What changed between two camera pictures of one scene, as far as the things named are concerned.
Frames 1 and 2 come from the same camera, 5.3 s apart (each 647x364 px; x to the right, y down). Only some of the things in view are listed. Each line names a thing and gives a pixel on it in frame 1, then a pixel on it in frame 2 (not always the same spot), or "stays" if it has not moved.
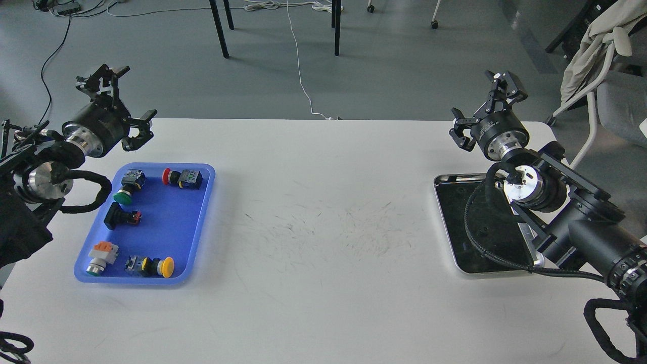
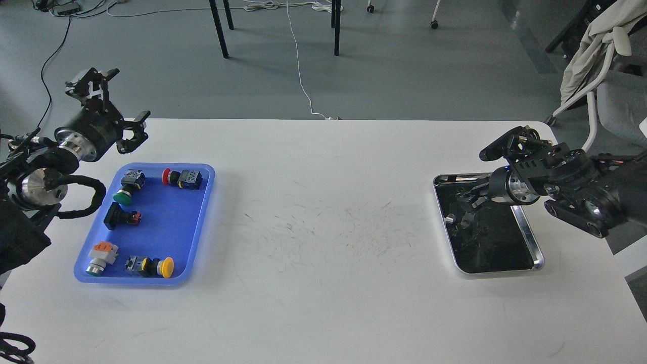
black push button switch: [117, 216] stays
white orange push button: [103, 252] stays
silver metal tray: [485, 234] stays
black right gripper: [500, 132] → [503, 185]
